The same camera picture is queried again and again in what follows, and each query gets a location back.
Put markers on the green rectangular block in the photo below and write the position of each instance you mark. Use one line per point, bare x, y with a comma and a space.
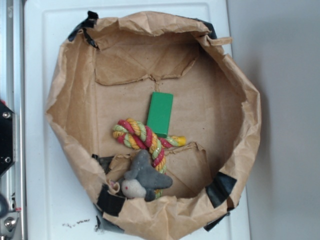
159, 113

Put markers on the brown paper bag bin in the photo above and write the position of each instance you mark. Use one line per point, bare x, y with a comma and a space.
108, 73

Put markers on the grey plush animal toy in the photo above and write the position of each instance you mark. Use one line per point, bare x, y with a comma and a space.
134, 177

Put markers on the white plastic tray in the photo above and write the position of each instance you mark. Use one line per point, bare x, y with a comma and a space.
58, 208

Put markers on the multicolour knotted rope toy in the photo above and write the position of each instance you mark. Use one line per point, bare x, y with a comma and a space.
135, 135

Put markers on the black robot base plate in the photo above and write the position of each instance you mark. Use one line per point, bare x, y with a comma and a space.
7, 138

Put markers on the aluminium frame rail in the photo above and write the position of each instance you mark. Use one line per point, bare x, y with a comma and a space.
13, 210

